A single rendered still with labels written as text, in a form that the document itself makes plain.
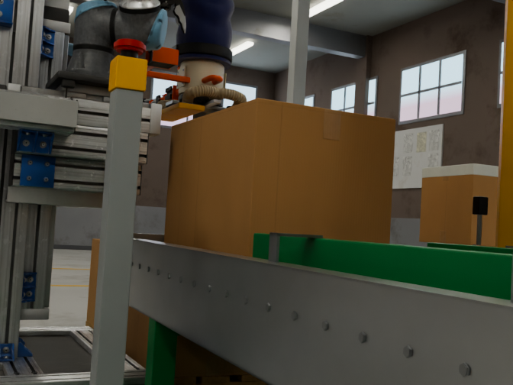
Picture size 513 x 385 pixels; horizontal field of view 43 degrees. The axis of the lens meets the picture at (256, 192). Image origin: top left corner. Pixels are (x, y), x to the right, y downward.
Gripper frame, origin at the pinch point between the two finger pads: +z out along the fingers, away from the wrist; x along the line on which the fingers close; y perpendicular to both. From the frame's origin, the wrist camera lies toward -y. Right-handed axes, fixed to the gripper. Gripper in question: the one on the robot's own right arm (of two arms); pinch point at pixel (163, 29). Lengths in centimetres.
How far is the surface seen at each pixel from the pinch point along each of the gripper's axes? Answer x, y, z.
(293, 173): -12, -70, 49
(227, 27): -31.7, 21.8, -12.4
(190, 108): -16.0, 13.2, 22.1
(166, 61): -0.4, -4.2, 11.3
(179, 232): -1, -24, 65
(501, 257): 5, -149, 64
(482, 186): -179, 34, 35
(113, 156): 30, -66, 50
